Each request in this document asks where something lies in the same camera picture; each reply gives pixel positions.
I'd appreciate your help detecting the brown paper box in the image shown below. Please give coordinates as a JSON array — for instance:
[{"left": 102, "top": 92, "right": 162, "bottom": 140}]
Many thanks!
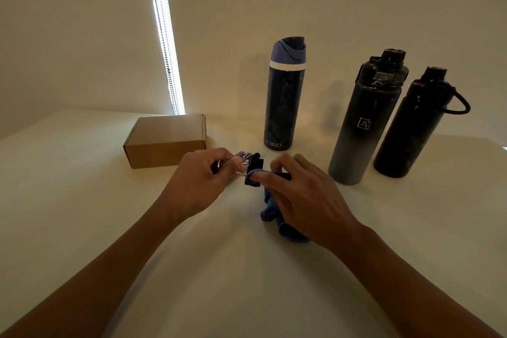
[{"left": 123, "top": 114, "right": 208, "bottom": 170}]

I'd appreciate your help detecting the person's left hand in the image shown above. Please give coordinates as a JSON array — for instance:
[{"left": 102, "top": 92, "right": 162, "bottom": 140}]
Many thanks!
[{"left": 160, "top": 147, "right": 243, "bottom": 223}]

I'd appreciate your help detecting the person's right forearm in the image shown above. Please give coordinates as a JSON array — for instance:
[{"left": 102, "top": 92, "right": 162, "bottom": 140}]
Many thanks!
[{"left": 339, "top": 227, "right": 502, "bottom": 338}]

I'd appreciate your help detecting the person's right hand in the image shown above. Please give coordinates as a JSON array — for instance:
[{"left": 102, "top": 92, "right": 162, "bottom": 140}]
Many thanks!
[{"left": 250, "top": 153, "right": 369, "bottom": 254}]

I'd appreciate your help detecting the blue cloth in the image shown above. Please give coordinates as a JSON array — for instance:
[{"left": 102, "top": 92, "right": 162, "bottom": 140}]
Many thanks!
[{"left": 245, "top": 168, "right": 311, "bottom": 243}]

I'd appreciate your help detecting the person's left forearm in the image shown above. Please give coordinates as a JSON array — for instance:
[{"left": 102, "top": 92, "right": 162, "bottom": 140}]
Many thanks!
[{"left": 0, "top": 201, "right": 181, "bottom": 338}]

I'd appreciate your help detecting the black bottle with loop handle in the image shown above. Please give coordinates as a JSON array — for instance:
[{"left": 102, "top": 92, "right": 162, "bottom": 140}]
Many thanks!
[{"left": 373, "top": 66, "right": 471, "bottom": 179}]

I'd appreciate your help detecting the navy bottle with blue lid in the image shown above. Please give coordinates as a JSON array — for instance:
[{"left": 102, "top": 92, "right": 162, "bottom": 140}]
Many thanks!
[{"left": 264, "top": 36, "right": 307, "bottom": 152}]

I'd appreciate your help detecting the beaded blind chain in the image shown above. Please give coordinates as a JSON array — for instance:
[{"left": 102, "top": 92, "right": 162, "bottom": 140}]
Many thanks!
[{"left": 145, "top": 0, "right": 182, "bottom": 115}]

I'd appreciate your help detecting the black grey gradient bottle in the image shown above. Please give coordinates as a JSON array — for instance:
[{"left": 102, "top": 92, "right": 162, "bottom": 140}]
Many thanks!
[{"left": 327, "top": 48, "right": 409, "bottom": 186}]

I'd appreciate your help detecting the black binder clip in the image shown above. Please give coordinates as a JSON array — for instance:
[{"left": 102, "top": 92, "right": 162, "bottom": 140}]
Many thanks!
[{"left": 217, "top": 156, "right": 265, "bottom": 188}]

